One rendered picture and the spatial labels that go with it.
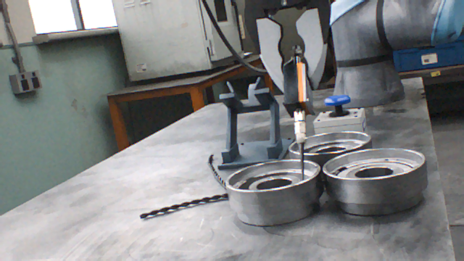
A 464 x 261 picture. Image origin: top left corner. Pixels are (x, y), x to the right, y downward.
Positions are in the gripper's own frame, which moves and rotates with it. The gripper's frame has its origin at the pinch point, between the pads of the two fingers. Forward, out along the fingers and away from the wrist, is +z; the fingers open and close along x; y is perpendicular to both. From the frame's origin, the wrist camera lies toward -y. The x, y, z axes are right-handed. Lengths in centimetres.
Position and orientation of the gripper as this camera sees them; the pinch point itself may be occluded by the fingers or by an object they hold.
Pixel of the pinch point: (297, 81)
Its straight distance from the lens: 57.8
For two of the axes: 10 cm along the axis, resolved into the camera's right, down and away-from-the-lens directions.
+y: 2.8, -2.3, 9.3
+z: 1.8, 9.7, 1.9
